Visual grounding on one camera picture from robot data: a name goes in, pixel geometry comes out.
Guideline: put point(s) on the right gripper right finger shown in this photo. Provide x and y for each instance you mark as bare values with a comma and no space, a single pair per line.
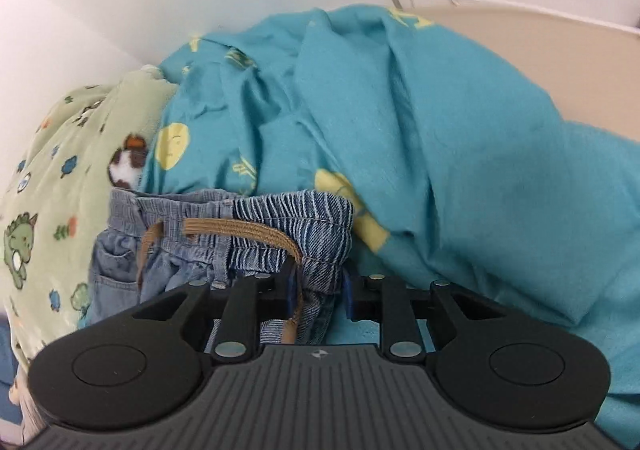
385,300

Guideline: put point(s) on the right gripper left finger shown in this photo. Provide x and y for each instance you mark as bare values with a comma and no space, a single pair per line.
240,311

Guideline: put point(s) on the green dinosaur fleece blanket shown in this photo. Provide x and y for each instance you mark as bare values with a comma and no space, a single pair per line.
94,139

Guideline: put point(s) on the teal smiley bed sheet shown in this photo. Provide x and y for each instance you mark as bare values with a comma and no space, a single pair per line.
456,164

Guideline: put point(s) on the blue denim jeans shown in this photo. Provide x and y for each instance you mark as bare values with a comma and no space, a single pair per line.
145,251

